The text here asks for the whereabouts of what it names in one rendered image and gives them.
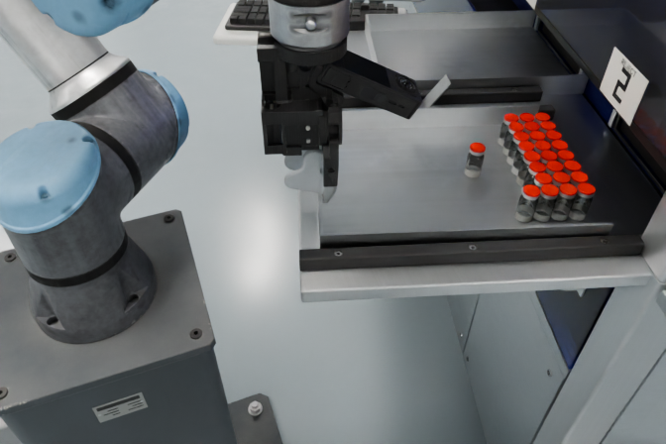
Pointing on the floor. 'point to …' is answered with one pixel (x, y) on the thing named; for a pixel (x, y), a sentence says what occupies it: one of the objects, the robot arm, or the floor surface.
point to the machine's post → (614, 352)
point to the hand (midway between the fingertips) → (331, 192)
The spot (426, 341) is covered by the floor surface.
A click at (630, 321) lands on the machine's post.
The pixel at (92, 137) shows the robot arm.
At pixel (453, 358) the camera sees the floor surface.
